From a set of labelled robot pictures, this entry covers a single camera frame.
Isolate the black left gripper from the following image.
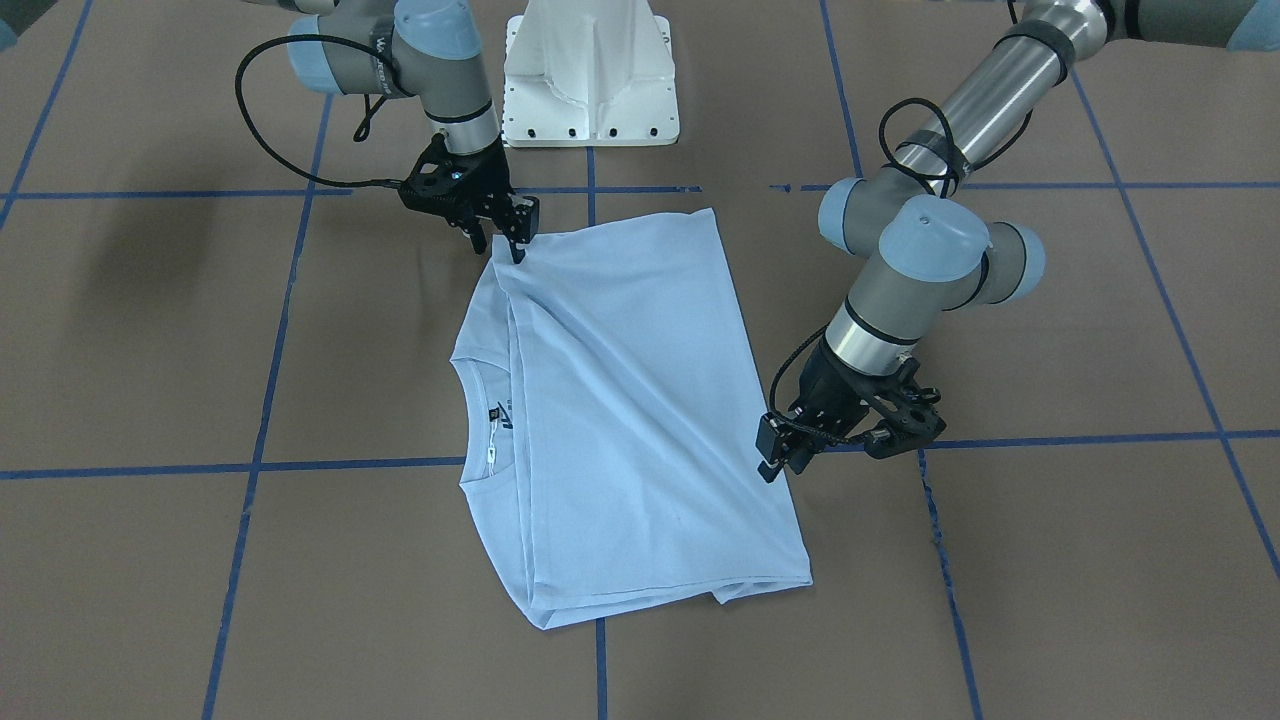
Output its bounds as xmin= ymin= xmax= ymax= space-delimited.
xmin=756 ymin=334 xmax=881 ymax=483

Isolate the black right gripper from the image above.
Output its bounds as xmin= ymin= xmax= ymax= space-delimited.
xmin=445 ymin=138 xmax=540 ymax=264

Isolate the light blue t-shirt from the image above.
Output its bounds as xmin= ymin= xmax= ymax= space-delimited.
xmin=451 ymin=209 xmax=812 ymax=630

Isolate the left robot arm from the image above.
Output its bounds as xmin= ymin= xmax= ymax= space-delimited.
xmin=756 ymin=1 xmax=1277 ymax=482

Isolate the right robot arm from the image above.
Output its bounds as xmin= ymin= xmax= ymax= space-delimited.
xmin=234 ymin=1 xmax=539 ymax=263

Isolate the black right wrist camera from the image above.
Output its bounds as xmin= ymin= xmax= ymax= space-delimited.
xmin=397 ymin=133 xmax=470 ymax=225

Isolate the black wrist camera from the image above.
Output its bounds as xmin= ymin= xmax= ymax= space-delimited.
xmin=859 ymin=357 xmax=947 ymax=459
xmin=397 ymin=133 xmax=470 ymax=225

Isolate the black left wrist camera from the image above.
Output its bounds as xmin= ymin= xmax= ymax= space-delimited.
xmin=859 ymin=357 xmax=947 ymax=459

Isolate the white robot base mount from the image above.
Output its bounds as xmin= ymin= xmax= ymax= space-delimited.
xmin=500 ymin=1 xmax=681 ymax=149

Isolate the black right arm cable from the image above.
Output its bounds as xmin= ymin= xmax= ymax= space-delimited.
xmin=236 ymin=35 xmax=421 ymax=191

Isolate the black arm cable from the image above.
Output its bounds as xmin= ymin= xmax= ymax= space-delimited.
xmin=236 ymin=35 xmax=421 ymax=191
xmin=768 ymin=40 xmax=1036 ymax=421

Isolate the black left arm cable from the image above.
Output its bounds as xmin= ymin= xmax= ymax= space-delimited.
xmin=768 ymin=40 xmax=1036 ymax=421

